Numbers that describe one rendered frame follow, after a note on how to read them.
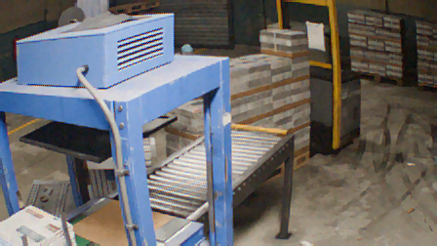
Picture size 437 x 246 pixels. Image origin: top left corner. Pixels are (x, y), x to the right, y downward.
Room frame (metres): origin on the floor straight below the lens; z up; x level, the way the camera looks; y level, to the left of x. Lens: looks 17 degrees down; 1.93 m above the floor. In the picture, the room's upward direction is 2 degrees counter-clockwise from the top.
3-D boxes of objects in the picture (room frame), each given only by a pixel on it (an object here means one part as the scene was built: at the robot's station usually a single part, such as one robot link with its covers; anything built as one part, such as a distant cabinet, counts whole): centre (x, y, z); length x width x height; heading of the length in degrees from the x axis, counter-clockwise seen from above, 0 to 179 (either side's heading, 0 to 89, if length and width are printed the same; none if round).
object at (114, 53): (1.99, 0.53, 1.65); 0.60 x 0.45 x 0.20; 63
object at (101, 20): (1.94, 0.44, 1.78); 0.32 x 0.28 x 0.05; 63
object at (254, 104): (4.39, -0.12, 0.42); 1.17 x 0.39 x 0.83; 135
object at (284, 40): (4.90, -0.64, 0.65); 0.39 x 0.30 x 1.29; 45
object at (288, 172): (3.35, -0.46, 0.34); 0.06 x 0.06 x 0.68; 63
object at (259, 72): (4.49, -0.22, 0.95); 0.38 x 0.29 x 0.23; 43
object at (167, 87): (1.99, 0.53, 1.50); 0.94 x 0.68 x 0.10; 63
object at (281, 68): (4.69, -0.43, 0.95); 0.38 x 0.29 x 0.23; 45
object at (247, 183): (2.78, -0.16, 0.74); 1.34 x 0.05 x 0.12; 153
